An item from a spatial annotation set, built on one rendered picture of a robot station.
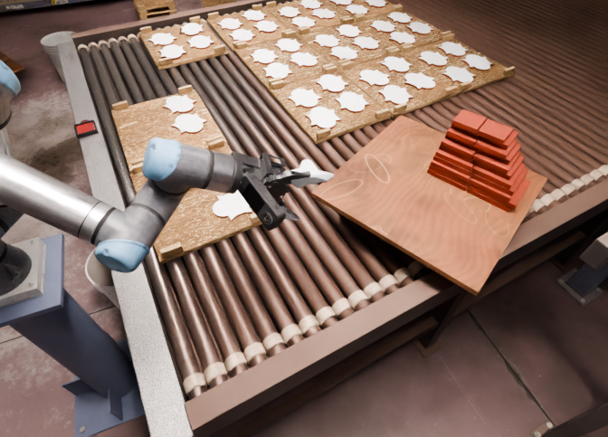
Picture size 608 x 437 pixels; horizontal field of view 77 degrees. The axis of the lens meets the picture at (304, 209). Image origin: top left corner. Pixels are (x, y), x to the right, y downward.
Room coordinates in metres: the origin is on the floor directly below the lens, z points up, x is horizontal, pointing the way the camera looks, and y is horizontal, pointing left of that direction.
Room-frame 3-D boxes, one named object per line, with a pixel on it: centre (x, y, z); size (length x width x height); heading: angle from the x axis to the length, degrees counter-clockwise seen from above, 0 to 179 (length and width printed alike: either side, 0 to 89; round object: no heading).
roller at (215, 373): (1.13, 0.65, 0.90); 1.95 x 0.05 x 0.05; 29
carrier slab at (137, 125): (1.22, 0.54, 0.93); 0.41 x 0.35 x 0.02; 27
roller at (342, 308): (1.29, 0.35, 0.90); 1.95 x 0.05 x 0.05; 29
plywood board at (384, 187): (0.79, -0.37, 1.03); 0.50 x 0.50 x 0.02; 50
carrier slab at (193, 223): (0.86, 0.34, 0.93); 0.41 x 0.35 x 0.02; 28
